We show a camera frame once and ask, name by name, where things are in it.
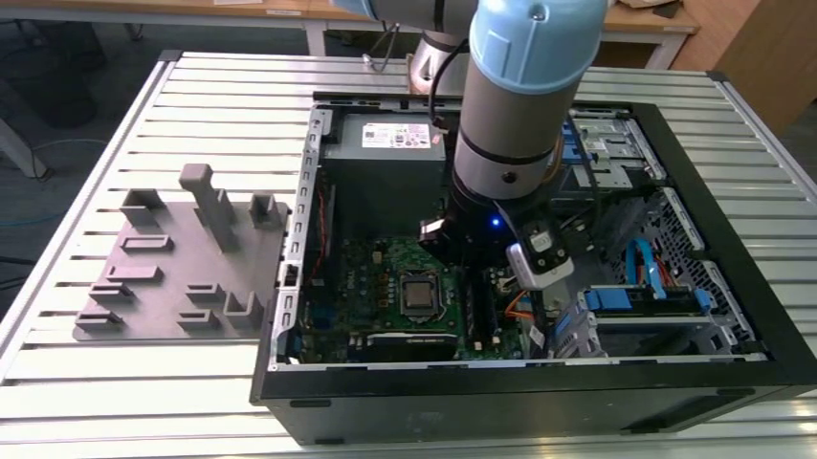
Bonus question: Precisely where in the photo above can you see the silver CPU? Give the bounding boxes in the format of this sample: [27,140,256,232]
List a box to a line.
[406,280,439,308]

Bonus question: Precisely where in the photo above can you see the black open PC case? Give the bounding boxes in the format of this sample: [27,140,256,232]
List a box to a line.
[247,90,817,448]

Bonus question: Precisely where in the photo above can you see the white table leg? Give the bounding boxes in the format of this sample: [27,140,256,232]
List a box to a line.
[0,114,50,181]

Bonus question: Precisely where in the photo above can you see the grey power supply unit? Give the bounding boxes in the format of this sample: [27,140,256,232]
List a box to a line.
[318,113,458,230]

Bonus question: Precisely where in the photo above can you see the blue disk carrier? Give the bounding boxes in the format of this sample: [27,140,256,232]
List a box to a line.
[559,121,588,164]

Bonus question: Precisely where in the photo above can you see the green motherboard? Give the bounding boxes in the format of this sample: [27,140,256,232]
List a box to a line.
[299,236,531,362]

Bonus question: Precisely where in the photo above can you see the wooden cabinet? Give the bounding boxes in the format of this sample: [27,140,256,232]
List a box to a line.
[673,0,817,140]

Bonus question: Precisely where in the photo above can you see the black camera cable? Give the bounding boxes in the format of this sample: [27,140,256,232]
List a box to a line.
[427,37,471,140]

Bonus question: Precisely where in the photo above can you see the cable with silver plug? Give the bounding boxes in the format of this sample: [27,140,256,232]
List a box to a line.
[361,21,401,74]

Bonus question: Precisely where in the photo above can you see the blue SATA wire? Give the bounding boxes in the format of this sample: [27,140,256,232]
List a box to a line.
[625,238,669,300]

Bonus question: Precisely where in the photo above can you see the orange wires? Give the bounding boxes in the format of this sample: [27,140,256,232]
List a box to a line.
[506,286,543,319]

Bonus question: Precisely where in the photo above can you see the hard disk in blue carrier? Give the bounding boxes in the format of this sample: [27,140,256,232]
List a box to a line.
[583,284,714,319]

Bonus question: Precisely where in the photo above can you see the black graphics card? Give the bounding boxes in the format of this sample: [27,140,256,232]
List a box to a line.
[349,332,459,362]

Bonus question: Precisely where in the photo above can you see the silver metal drive cage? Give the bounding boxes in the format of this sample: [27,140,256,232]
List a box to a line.
[547,107,665,216]

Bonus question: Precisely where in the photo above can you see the black cable bundle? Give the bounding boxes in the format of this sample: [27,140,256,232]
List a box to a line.
[541,188,653,307]

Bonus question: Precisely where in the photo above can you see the dark office chair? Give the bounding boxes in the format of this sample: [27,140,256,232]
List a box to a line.
[0,18,107,130]

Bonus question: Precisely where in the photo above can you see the black RAM slot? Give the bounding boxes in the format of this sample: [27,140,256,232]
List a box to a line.
[459,279,475,349]

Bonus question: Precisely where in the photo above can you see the wooden desk with white frame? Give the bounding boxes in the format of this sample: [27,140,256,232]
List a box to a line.
[210,0,701,73]

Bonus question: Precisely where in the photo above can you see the grey parts rack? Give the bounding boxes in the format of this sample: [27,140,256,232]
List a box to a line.
[74,162,292,341]

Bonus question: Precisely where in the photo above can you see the silver metal disk bay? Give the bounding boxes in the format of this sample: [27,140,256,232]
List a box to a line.
[547,281,761,360]

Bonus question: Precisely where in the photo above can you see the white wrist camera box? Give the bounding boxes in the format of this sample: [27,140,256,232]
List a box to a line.
[507,224,575,291]

